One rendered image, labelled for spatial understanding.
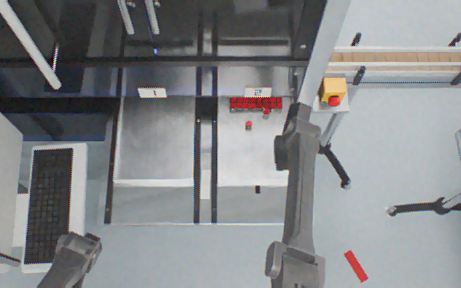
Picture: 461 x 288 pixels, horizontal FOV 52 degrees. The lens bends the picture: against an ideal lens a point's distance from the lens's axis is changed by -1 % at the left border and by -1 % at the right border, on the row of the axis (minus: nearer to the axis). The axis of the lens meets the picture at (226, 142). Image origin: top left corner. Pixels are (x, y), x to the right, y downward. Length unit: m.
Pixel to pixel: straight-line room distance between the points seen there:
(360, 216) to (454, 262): 0.50
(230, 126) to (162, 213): 0.38
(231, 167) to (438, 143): 1.50
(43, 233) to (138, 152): 0.41
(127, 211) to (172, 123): 0.34
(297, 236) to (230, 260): 1.48
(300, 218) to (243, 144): 0.69
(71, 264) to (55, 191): 0.72
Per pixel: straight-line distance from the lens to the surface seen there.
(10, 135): 1.77
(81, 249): 1.08
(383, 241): 2.55
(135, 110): 1.71
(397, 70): 1.80
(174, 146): 1.63
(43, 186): 1.76
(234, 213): 1.56
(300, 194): 1.02
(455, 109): 2.95
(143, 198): 1.59
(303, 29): 1.28
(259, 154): 1.62
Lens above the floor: 2.39
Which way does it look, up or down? 68 degrees down
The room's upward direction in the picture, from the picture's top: straight up
